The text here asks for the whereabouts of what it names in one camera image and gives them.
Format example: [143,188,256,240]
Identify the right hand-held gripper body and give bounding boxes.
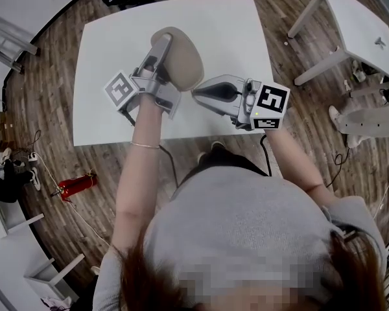
[230,78,291,132]

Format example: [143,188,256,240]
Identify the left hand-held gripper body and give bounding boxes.
[104,67,182,121]

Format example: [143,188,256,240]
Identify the beige oval pad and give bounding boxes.
[150,27,204,93]

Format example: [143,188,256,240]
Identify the person's left forearm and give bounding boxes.
[115,93,165,220]

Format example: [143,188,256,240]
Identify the person's right forearm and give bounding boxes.
[265,108,338,205]

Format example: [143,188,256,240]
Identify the white table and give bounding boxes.
[72,0,275,148]
[24,253,85,291]
[287,0,389,98]
[0,192,45,239]

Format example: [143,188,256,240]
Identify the person's black trousers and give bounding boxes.
[170,147,270,202]

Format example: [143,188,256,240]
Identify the red fire extinguisher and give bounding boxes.
[50,172,99,202]

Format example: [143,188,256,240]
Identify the aluminium ladder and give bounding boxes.
[0,10,40,74]

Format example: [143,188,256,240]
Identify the cardboard box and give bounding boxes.
[0,110,19,142]

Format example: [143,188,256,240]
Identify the person's grey shirt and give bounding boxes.
[92,167,388,311]

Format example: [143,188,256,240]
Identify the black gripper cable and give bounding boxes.
[158,144,180,194]
[260,133,273,177]

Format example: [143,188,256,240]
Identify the thin gold bracelet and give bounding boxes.
[129,141,161,150]

